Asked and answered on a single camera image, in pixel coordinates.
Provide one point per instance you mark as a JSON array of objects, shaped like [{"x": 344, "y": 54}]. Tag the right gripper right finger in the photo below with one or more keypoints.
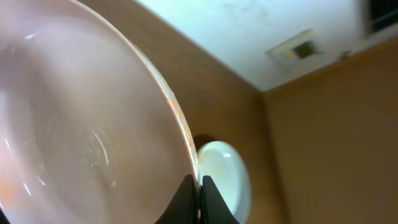
[{"x": 214, "y": 210}]

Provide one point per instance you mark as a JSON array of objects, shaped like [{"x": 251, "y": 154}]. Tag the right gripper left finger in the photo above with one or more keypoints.
[{"x": 182, "y": 208}]

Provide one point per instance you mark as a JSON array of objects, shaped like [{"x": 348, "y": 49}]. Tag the white plate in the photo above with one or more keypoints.
[
  {"x": 90, "y": 130},
  {"x": 222, "y": 162}
]

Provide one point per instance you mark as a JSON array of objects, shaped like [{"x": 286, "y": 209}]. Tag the white plate top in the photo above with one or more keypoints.
[{"x": 90, "y": 130}]

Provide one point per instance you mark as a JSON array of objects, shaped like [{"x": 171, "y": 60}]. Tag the ceiling vent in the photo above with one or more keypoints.
[{"x": 296, "y": 49}]

